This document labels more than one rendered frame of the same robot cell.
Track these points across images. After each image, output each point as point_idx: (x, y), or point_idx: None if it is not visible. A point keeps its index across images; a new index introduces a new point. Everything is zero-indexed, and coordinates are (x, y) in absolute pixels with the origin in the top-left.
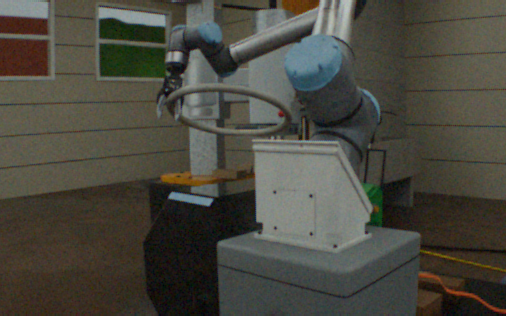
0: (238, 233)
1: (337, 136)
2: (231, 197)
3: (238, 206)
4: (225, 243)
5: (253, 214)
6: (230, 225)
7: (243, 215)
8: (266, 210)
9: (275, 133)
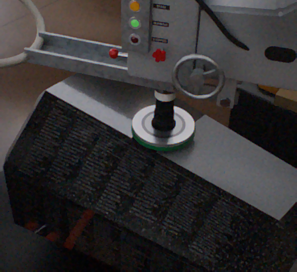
0: (20, 134)
1: None
2: (57, 101)
3: (52, 115)
4: None
5: (54, 134)
6: (26, 122)
7: (44, 125)
8: None
9: (93, 72)
